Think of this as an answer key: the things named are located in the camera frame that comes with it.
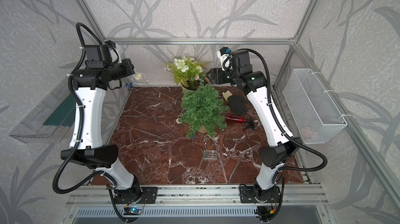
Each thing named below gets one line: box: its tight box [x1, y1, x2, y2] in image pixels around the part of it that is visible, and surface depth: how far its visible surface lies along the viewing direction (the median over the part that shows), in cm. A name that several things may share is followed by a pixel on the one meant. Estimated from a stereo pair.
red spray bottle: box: [225, 114, 255, 131], surface depth 100 cm
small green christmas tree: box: [178, 83, 231, 139], surface depth 76 cm
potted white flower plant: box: [164, 56, 209, 92], surface depth 93 cm
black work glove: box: [221, 89, 249, 116], surface depth 110 cm
